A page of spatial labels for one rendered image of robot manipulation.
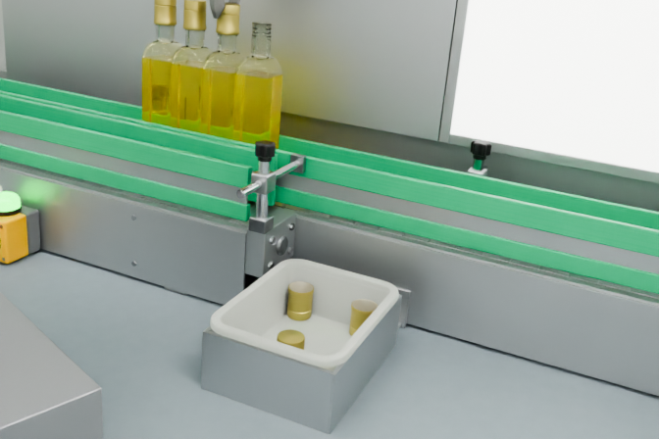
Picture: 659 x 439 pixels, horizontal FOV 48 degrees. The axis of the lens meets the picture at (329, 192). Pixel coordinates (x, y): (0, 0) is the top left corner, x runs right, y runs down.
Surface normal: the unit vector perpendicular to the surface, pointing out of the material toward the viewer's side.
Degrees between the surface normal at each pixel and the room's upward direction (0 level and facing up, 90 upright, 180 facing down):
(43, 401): 2
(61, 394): 2
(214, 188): 90
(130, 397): 0
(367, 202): 90
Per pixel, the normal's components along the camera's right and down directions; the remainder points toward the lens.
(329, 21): -0.41, 0.28
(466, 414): 0.08, -0.94
